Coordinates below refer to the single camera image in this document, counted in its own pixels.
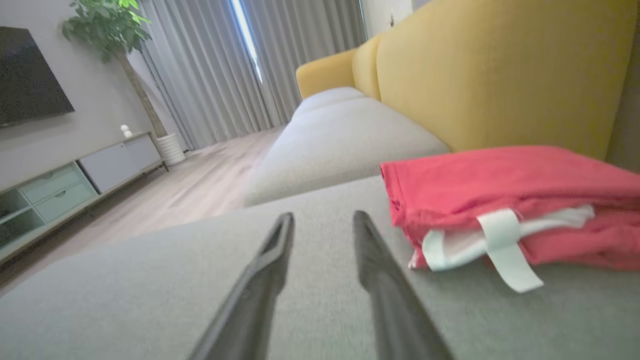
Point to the yellow sofa armrest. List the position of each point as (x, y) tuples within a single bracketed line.
[(325, 72)]

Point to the black wall television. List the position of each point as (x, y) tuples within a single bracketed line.
[(30, 80)]

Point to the grey pleated curtain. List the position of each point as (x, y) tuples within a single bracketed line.
[(205, 70), (310, 45)]

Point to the grey sofa seat cushion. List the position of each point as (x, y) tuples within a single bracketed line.
[(327, 97), (345, 145)]

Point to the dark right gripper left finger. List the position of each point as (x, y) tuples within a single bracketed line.
[(255, 300)]

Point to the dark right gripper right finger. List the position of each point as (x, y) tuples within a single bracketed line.
[(390, 300)]

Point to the green potted tree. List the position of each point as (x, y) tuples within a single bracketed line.
[(107, 30)]

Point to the red jersey with white sleeves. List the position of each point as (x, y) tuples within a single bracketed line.
[(500, 180)]

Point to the white ribbed plant pot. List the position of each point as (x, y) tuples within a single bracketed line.
[(171, 149)]

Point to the low grey tv cabinet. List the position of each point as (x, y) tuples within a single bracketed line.
[(115, 165)]

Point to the bright window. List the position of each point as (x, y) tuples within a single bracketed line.
[(247, 37)]

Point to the small white figurine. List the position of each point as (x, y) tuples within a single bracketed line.
[(126, 132)]

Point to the yellow sofa back cushion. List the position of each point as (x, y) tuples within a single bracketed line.
[(500, 75), (367, 67)]

